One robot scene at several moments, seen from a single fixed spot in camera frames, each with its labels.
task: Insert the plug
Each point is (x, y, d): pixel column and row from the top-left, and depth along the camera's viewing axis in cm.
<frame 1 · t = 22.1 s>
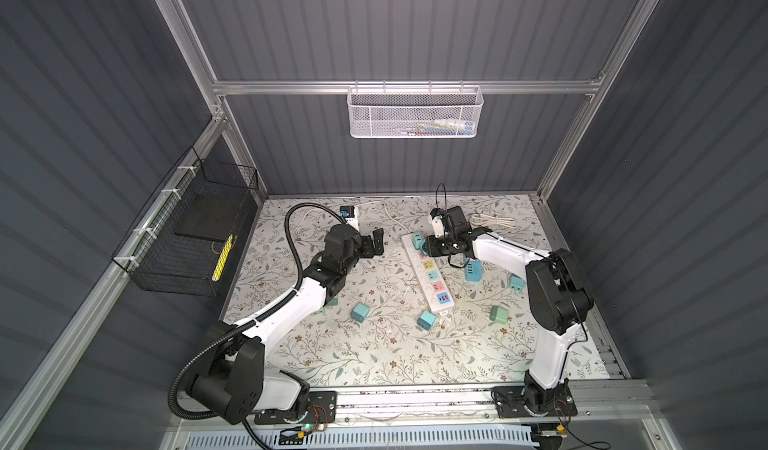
left hand: (368, 230, 84), fingers open
right hand: (429, 247, 97), fingers open
long white power strip: (437, 296, 92), point 3 cm above the table
teal plug adapter: (418, 241, 100), point 7 cm above the table
teal plug adapter 2: (360, 312, 91), on the table
teal plug adapter 3: (426, 320, 88), point 2 cm above the table
green plug adapter: (498, 314, 88), point 3 cm above the table

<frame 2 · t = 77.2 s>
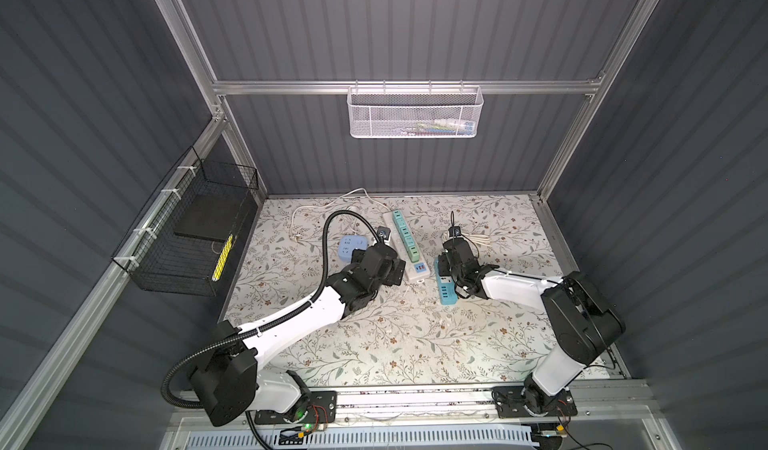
left hand: (383, 256, 82), fingers open
right hand: (449, 259, 95), fingers open
teal power strip: (447, 291, 93), point 3 cm above the table
blue square power socket: (348, 243, 105), point 3 cm above the table
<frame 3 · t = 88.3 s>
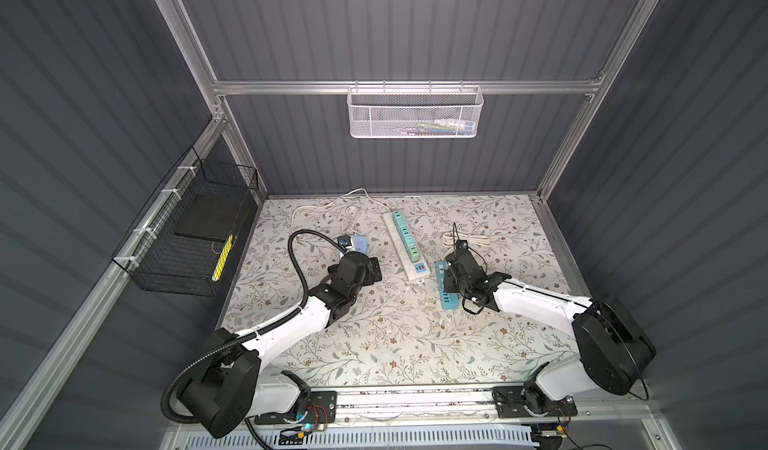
left hand: (363, 262, 86), fingers open
right hand: (454, 276, 91), fingers open
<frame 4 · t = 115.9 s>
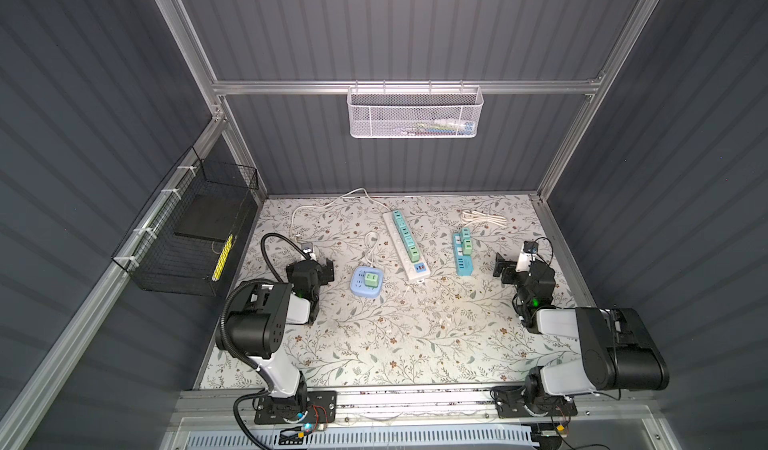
left hand: (310, 261, 96), fingers open
right hand: (518, 257, 91), fingers open
teal power strip: (464, 264, 99), point 4 cm above the table
green plug adapter 2: (466, 235, 102), point 7 cm above the table
green plug adapter 3: (371, 280, 91), point 7 cm above the table
